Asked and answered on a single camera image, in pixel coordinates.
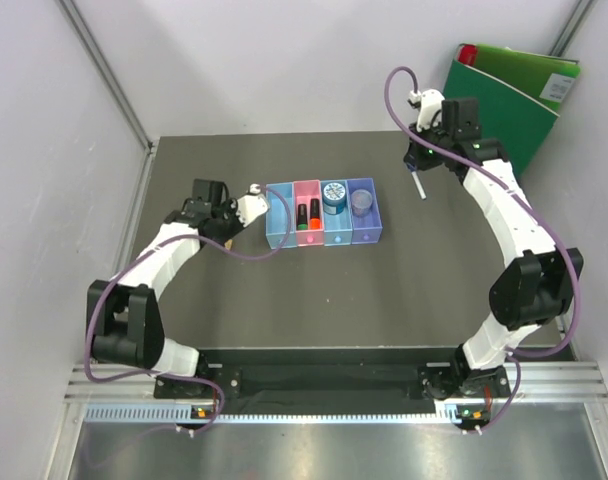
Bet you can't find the blue white marker pen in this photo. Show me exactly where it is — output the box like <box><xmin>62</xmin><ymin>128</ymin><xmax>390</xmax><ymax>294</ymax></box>
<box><xmin>411</xmin><ymin>170</ymin><xmax>427</xmax><ymax>200</ymax></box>

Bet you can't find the light blue drawer bin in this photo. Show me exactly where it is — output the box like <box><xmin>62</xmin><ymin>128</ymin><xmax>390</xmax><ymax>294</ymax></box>
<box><xmin>265</xmin><ymin>182</ymin><xmax>297</xmax><ymax>250</ymax></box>

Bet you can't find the clear paper clip jar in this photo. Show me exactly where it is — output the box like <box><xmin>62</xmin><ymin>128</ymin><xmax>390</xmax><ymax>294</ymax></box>
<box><xmin>350</xmin><ymin>188</ymin><xmax>373</xmax><ymax>218</ymax></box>

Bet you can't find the green black highlighter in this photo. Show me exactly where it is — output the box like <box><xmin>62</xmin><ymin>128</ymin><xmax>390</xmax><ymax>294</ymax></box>
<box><xmin>296</xmin><ymin>203</ymin><xmax>308</xmax><ymax>230</ymax></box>

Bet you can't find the orange black highlighter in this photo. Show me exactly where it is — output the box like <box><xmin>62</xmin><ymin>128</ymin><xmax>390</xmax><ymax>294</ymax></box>
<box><xmin>309</xmin><ymin>198</ymin><xmax>321</xmax><ymax>230</ymax></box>

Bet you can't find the blue round tub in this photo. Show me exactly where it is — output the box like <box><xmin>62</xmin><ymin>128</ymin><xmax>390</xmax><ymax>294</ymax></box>
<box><xmin>321</xmin><ymin>180</ymin><xmax>347</xmax><ymax>215</ymax></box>

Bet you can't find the green ring binder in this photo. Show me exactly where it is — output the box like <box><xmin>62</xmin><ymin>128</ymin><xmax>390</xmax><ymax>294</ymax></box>
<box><xmin>443</xmin><ymin>43</ymin><xmax>559</xmax><ymax>177</ymax></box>

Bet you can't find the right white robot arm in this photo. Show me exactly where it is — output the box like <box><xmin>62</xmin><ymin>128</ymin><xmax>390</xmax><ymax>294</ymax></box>
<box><xmin>404</xmin><ymin>89</ymin><xmax>583</xmax><ymax>396</ymax></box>

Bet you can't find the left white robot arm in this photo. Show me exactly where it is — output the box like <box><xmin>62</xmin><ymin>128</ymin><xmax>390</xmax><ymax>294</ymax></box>
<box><xmin>83</xmin><ymin>179</ymin><xmax>270</xmax><ymax>397</ymax></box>

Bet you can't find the pink drawer bin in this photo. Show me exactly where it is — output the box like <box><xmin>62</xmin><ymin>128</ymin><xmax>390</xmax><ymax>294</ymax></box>
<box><xmin>293</xmin><ymin>180</ymin><xmax>324</xmax><ymax>247</ymax></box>

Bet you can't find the purple drawer bin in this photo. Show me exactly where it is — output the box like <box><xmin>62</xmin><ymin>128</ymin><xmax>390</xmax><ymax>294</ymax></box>
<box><xmin>347</xmin><ymin>177</ymin><xmax>383</xmax><ymax>245</ymax></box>

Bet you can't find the light green folder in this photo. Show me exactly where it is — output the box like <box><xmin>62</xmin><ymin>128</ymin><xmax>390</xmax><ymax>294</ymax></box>
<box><xmin>473</xmin><ymin>44</ymin><xmax>581</xmax><ymax>111</ymax></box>

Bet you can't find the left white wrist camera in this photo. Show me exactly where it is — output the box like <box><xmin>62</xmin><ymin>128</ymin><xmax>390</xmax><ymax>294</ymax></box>
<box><xmin>235</xmin><ymin>184</ymin><xmax>270</xmax><ymax>228</ymax></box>

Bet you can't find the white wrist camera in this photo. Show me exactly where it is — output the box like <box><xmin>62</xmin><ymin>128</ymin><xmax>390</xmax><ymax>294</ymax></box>
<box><xmin>235</xmin><ymin>184</ymin><xmax>270</xmax><ymax>228</ymax></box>
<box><xmin>408</xmin><ymin>89</ymin><xmax>445</xmax><ymax>132</ymax></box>

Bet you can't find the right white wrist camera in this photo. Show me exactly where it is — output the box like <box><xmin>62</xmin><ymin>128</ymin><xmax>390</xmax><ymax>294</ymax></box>
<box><xmin>408</xmin><ymin>89</ymin><xmax>445</xmax><ymax>132</ymax></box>

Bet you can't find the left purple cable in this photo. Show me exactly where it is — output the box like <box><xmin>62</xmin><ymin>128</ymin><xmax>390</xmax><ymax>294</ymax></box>
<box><xmin>83</xmin><ymin>188</ymin><xmax>290</xmax><ymax>441</ymax></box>

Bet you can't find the purple cable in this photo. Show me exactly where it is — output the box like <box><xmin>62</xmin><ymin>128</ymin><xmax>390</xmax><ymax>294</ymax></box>
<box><xmin>385</xmin><ymin>66</ymin><xmax>585</xmax><ymax>435</ymax></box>
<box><xmin>83</xmin><ymin>188</ymin><xmax>290</xmax><ymax>441</ymax></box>

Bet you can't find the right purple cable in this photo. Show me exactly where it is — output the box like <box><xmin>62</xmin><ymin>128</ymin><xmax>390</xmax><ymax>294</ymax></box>
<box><xmin>385</xmin><ymin>66</ymin><xmax>585</xmax><ymax>435</ymax></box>

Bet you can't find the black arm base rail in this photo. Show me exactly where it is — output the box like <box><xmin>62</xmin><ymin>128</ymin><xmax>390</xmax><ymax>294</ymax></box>
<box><xmin>153</xmin><ymin>347</ymin><xmax>510</xmax><ymax>416</ymax></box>

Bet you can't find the grey slotted cable duct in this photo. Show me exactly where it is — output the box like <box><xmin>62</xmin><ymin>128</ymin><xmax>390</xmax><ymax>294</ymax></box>
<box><xmin>83</xmin><ymin>399</ymin><xmax>484</xmax><ymax>425</ymax></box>

